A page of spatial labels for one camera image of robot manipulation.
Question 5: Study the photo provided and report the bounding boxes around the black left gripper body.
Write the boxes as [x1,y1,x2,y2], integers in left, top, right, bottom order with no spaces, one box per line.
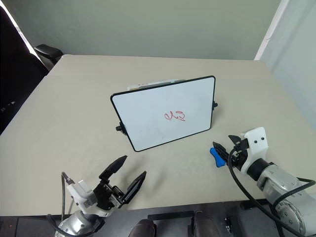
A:
[93,179,124,211]

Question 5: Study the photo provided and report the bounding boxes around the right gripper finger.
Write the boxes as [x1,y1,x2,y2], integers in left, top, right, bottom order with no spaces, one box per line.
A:
[212,141,231,164]
[228,134,244,146]

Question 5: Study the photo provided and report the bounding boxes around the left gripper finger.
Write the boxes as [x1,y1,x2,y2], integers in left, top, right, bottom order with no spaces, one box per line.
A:
[98,155,128,181]
[122,170,147,205]

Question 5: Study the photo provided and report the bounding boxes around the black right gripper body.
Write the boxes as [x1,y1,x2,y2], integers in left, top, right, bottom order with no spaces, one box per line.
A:
[229,138,250,171]

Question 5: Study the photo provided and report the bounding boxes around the blue whiteboard eraser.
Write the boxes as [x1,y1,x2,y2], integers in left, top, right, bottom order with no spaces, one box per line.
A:
[209,147,226,168]

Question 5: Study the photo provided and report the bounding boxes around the dark rounded shape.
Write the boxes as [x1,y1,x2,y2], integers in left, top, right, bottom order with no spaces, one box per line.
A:
[192,210,217,237]
[129,219,158,237]

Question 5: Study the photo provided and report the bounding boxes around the black framed whiteboard on stand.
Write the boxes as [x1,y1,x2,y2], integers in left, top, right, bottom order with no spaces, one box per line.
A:
[110,75,219,153]

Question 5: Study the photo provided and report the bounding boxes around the black floor device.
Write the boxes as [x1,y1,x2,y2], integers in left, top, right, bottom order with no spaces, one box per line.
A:
[224,215,245,237]

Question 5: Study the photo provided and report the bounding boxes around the black office chair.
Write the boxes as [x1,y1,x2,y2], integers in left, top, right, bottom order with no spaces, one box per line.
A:
[0,4,64,136]

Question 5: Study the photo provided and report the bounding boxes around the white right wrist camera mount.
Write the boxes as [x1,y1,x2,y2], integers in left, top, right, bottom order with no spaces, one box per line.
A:
[238,126,270,174]

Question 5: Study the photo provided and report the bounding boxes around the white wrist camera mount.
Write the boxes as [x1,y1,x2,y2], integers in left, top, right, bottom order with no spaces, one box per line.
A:
[66,180,115,218]
[238,126,270,174]

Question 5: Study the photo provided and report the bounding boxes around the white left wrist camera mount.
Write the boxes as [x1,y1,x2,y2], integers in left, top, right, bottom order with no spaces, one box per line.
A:
[66,180,115,218]

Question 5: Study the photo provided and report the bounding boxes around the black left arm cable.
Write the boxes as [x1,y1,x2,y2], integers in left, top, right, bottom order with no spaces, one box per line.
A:
[46,171,76,237]

